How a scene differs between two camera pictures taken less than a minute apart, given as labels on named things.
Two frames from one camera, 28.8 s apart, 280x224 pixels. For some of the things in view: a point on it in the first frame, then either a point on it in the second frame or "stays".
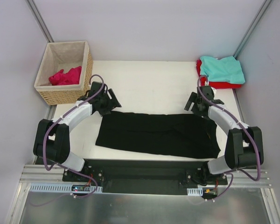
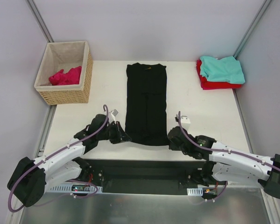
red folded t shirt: [215, 84] stays
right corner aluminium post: [257, 18] stays
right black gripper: [194, 105] to [175, 139]
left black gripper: [108, 104] to [117, 133]
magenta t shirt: [72, 77] stays
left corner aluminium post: [37, 14] stays
